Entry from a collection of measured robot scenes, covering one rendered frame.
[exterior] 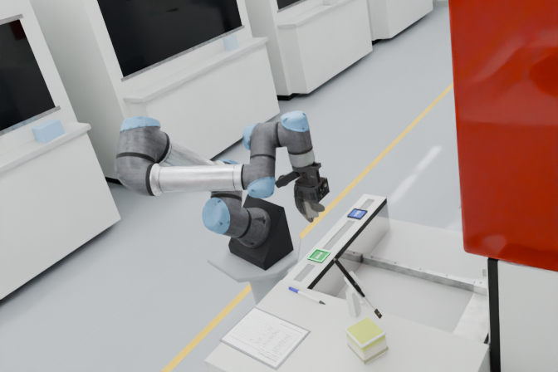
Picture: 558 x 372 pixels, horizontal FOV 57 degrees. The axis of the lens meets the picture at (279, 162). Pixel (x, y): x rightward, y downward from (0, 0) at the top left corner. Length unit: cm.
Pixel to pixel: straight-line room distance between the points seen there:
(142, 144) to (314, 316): 70
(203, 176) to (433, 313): 79
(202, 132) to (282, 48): 171
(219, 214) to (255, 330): 48
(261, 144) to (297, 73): 460
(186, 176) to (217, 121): 345
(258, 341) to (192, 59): 381
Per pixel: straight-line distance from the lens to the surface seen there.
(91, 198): 415
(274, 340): 144
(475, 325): 155
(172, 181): 150
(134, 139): 157
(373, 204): 192
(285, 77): 605
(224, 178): 144
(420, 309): 168
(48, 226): 402
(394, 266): 181
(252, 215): 189
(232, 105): 505
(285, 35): 597
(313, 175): 149
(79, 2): 439
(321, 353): 139
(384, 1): 776
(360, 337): 131
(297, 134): 144
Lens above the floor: 196
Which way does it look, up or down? 25 degrees down
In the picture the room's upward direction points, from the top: 13 degrees counter-clockwise
